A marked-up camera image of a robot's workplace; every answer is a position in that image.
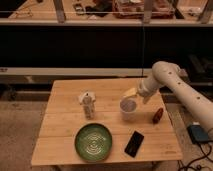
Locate black floor cable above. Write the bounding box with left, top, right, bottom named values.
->
left=177, top=141, right=213, bottom=171

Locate dark power box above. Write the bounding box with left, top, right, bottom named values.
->
left=187, top=125, right=210, bottom=144

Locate brown oblong object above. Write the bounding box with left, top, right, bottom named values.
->
left=152, top=108, right=164, bottom=124

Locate wooden table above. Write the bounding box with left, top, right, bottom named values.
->
left=31, top=78, right=182, bottom=166

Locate long background shelf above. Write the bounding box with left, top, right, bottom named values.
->
left=0, top=0, right=213, bottom=27

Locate translucent plastic cup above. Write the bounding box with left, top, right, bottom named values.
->
left=119, top=98, right=137, bottom=121

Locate green ceramic plate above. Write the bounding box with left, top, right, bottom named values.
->
left=74, top=123, right=112, bottom=163

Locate black rectangular eraser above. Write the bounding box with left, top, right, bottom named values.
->
left=124, top=131, right=144, bottom=157

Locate white spray bottle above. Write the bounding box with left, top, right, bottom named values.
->
left=78, top=91, right=96, bottom=119

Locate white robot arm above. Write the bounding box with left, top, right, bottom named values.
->
left=123, top=61, right=213, bottom=139

